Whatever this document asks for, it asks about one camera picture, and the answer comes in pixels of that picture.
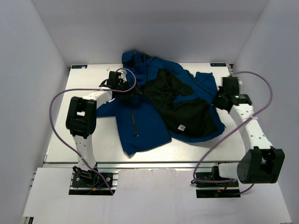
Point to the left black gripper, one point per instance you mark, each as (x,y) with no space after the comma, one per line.
(134,91)

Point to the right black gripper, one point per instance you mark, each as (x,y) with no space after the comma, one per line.
(215,104)

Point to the blue zip jacket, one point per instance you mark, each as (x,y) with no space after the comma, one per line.
(168,102)

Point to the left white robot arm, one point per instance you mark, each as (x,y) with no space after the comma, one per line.
(82,115)

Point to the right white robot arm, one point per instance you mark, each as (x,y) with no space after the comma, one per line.
(262,162)

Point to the right blue table label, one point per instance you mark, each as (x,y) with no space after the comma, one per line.
(218,64)

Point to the blue table label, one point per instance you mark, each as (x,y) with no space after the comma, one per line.
(84,66)
(218,64)

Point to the left blue table label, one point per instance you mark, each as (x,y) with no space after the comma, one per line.
(84,66)

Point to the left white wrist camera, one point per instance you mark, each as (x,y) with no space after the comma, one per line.
(123,75)

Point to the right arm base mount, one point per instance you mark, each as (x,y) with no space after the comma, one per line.
(216,187)

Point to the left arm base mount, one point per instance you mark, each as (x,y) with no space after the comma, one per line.
(89,183)

